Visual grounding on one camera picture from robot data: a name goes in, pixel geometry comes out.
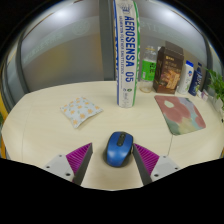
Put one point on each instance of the multicolour blotch-print mouse pad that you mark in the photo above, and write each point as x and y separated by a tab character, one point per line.
181	115

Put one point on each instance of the white blue-capped lotion bottle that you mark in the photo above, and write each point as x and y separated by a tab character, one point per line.
185	80

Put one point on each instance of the small pink white jar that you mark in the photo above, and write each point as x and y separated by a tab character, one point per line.
204	95

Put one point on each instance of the small floral-print cushion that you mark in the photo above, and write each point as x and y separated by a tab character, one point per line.
80	111

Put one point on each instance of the white green shuttlecock tube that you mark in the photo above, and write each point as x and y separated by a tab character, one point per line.
126	56

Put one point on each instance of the green potted plant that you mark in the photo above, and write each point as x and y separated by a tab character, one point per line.
216	85

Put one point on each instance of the brown cardboard snack box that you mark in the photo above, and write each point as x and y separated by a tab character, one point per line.
168	71

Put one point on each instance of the clear green-label drink bottle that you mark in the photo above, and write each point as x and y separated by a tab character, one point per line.
148	71

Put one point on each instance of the blue and black computer mouse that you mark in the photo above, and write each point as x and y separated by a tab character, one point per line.
118	150

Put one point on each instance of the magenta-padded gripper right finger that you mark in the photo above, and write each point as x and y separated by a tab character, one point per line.
147	158

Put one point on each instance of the dark blue shampoo bottle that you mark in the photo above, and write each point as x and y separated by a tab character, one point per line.
195	81

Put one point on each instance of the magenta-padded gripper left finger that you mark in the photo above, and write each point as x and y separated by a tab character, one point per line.
78	157

